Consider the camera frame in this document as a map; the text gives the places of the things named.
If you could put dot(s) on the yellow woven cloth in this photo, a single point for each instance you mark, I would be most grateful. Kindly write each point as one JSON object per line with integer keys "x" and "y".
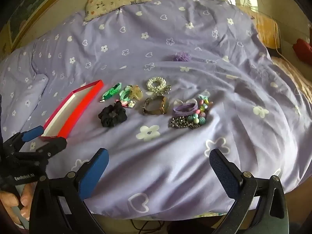
{"x": 267, "y": 29}

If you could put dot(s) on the black scrunchie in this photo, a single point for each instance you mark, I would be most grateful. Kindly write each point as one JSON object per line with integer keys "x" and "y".
{"x": 109, "y": 117}

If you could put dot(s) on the purple flower print blanket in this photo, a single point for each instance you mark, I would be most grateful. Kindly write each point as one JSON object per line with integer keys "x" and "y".
{"x": 170, "y": 151}

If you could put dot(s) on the light green hair clip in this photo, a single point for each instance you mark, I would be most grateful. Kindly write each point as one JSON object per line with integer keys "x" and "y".
{"x": 124, "y": 93}

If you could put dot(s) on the red cardboard box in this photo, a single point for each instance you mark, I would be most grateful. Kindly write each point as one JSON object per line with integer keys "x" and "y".
{"x": 80, "y": 112}

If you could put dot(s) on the person's left hand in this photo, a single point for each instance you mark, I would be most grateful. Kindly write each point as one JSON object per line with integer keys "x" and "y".
{"x": 23, "y": 201}

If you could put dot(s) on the yellow translucent claw clip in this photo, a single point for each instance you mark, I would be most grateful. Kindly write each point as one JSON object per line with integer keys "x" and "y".
{"x": 137, "y": 93}

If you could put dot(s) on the purple fluffy scrunchie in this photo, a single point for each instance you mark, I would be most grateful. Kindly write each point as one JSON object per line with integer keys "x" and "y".
{"x": 181, "y": 56}

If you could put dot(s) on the white pearl scrunchie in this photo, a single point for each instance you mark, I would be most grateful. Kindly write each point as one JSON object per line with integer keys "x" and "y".
{"x": 156, "y": 79}

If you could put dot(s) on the cream patterned pillow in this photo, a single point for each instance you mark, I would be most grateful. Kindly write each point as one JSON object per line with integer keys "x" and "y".
{"x": 114, "y": 0}

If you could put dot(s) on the bronze mesh watch band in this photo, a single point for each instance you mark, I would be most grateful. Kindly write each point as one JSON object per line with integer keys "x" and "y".
{"x": 156, "y": 112}

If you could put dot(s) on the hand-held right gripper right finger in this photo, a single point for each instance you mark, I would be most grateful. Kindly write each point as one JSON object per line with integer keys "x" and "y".
{"x": 224, "y": 173}

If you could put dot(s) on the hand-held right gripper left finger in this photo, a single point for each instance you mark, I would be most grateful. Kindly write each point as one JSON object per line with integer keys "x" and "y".
{"x": 95, "y": 173}

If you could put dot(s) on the beige fringed cloth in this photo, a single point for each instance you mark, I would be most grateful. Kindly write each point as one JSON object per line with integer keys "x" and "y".
{"x": 292, "y": 75}

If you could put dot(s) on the wooden framed headboard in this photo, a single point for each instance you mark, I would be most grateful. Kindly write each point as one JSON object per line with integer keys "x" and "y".
{"x": 36, "y": 4}

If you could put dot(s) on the red plush object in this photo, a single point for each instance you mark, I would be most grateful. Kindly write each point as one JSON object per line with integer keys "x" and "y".
{"x": 303, "y": 50}

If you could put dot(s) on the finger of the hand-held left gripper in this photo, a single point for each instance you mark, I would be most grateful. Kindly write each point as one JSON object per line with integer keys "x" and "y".
{"x": 31, "y": 134}
{"x": 52, "y": 146}

